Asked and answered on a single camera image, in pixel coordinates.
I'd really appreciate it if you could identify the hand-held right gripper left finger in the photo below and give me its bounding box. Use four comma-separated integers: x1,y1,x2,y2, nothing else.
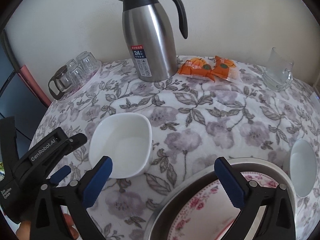
31,156,113,240

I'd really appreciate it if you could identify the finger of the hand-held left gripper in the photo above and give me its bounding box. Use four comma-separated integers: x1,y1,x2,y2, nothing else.
64,133,88,155
47,165,72,187

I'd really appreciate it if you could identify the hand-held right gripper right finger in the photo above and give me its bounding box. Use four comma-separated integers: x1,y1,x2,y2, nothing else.
214,157,297,240

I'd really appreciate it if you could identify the white bowl with red emblem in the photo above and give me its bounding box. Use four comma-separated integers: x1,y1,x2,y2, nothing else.
88,113,152,179

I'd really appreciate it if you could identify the pink floral plate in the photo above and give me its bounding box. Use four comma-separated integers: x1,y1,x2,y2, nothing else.
167,171,288,240

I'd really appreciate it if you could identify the stainless steel basin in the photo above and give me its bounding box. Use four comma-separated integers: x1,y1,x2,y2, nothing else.
148,157,297,240

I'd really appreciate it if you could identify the light blue bowl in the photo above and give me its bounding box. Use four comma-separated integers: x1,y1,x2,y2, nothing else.
284,139,316,198

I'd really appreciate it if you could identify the person's left hand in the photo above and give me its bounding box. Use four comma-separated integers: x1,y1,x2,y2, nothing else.
15,213,78,240

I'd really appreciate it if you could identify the white tray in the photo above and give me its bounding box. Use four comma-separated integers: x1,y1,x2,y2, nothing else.
56,60,102,102

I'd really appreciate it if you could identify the clear glass cup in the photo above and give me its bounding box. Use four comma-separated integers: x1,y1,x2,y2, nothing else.
65,59,78,72
67,66,87,88
76,51,99,74

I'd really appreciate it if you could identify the grey floral tablecloth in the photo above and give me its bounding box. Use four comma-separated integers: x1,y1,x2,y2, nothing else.
29,55,320,240

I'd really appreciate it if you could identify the dark blue panel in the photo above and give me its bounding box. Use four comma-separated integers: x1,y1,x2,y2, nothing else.
0,29,52,140

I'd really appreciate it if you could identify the clear glass mug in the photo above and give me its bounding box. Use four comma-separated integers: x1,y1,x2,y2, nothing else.
262,47,294,92

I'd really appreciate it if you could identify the stainless steel thermos jug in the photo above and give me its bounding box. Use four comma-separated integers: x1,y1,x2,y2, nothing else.
118,0,188,82

